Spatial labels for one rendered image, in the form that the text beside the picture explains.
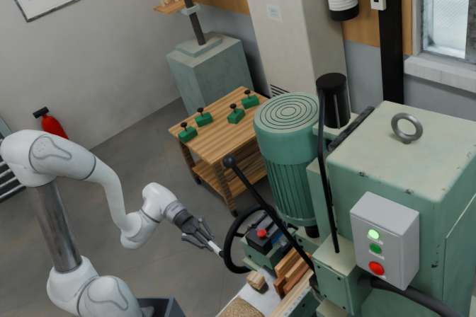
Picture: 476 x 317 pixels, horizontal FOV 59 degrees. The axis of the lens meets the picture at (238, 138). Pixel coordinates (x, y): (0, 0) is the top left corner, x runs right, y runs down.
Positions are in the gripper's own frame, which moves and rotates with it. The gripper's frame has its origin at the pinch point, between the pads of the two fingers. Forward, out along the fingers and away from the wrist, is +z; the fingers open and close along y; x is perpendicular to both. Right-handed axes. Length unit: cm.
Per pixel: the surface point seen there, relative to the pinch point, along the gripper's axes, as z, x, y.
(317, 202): 34, -71, 4
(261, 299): 31.1, -25.1, -9.6
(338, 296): 50, -64, -9
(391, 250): 54, -90, -7
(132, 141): -184, 149, 67
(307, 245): 34, -41, 7
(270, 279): 28.6, -24.2, -2.6
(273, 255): 25.2, -29.0, 2.4
